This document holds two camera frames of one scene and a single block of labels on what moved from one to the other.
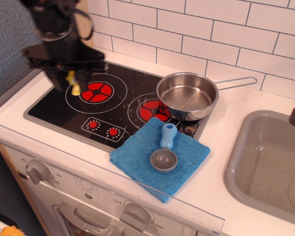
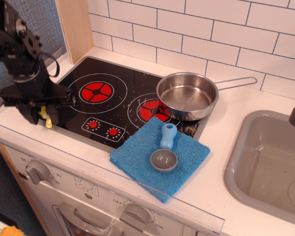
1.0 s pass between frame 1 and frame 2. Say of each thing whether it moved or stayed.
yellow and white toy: moved
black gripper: moved
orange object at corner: stayed
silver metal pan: stayed
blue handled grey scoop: stayed
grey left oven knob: stayed
